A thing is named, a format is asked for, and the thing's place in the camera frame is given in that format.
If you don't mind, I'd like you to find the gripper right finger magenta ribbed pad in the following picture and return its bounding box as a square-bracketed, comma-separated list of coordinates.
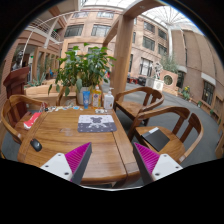
[133, 143, 182, 185]

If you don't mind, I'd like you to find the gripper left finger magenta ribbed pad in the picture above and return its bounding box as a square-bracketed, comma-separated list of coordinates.
[41, 142, 92, 185]

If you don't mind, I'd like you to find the black computer mouse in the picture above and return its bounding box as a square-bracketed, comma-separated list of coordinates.
[30, 139, 42, 152]

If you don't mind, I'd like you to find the grey patterned mouse pad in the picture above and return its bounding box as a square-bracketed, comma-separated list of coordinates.
[78, 115, 117, 133]

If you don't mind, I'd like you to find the black notebook on chair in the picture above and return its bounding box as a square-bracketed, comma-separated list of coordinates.
[141, 127, 170, 152]

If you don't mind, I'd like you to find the wooden table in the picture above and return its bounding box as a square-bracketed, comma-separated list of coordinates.
[17, 108, 140, 187]

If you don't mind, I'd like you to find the wooden armchair near right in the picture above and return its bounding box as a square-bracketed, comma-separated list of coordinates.
[127, 106, 204, 164]

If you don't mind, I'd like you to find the wooden armchair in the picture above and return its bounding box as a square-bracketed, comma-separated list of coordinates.
[1, 95, 48, 144]
[127, 106, 204, 164]
[113, 86, 164, 120]

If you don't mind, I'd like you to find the red and white object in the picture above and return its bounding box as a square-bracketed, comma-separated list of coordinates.
[24, 112, 41, 130]

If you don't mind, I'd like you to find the wooden armchair far right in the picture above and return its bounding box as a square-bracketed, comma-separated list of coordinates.
[113, 86, 164, 120]

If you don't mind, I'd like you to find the blue tube container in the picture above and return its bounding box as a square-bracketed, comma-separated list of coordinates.
[83, 91, 90, 109]

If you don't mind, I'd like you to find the yellow bottle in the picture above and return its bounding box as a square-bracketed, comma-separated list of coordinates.
[92, 86, 102, 108]

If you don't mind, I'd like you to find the clear pump sanitizer bottle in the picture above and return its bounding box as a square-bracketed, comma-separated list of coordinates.
[104, 89, 114, 110]

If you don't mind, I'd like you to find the wooden armchair left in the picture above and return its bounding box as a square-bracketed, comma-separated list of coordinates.
[1, 95, 48, 144]

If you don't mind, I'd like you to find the green potted plant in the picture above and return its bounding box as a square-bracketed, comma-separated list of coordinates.
[55, 46, 115, 106]

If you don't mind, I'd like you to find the large wooden pillar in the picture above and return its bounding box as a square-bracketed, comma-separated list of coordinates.
[103, 0, 161, 96]

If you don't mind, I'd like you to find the white statue on pedestal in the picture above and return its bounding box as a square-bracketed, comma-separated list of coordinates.
[146, 62, 164, 91]

